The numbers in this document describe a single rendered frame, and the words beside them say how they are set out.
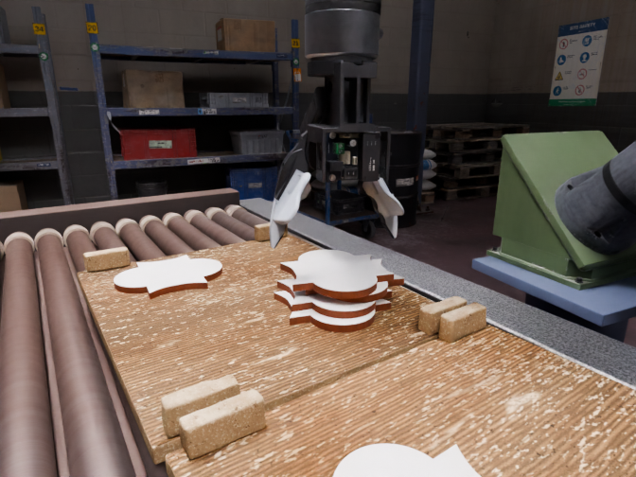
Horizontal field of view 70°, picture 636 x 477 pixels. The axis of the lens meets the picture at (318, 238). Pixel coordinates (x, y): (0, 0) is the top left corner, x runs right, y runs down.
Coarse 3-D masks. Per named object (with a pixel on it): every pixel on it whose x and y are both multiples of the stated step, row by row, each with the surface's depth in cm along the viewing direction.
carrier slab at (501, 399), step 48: (480, 336) 47; (336, 384) 39; (384, 384) 39; (432, 384) 39; (480, 384) 39; (528, 384) 39; (576, 384) 39; (288, 432) 33; (336, 432) 33; (384, 432) 33; (432, 432) 33; (480, 432) 33; (528, 432) 33; (576, 432) 33; (624, 432) 33
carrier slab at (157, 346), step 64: (192, 256) 71; (256, 256) 71; (128, 320) 50; (192, 320) 50; (256, 320) 50; (384, 320) 50; (128, 384) 39; (192, 384) 39; (256, 384) 39; (320, 384) 39
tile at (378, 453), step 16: (368, 448) 30; (384, 448) 30; (400, 448) 30; (352, 464) 29; (368, 464) 29; (384, 464) 29; (400, 464) 29; (416, 464) 29; (432, 464) 29; (448, 464) 29; (464, 464) 29
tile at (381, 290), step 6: (378, 264) 59; (396, 276) 55; (378, 282) 53; (384, 282) 53; (390, 282) 54; (396, 282) 54; (402, 282) 55; (378, 288) 51; (384, 288) 51; (306, 294) 52; (372, 294) 50; (378, 294) 50; (384, 294) 52; (342, 300) 50; (348, 300) 50; (354, 300) 50; (360, 300) 50; (366, 300) 50; (372, 300) 50
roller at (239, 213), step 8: (224, 208) 112; (232, 208) 109; (240, 208) 109; (232, 216) 108; (240, 216) 104; (248, 216) 102; (256, 216) 102; (248, 224) 100; (256, 224) 97; (288, 232) 89; (304, 240) 84; (320, 248) 80
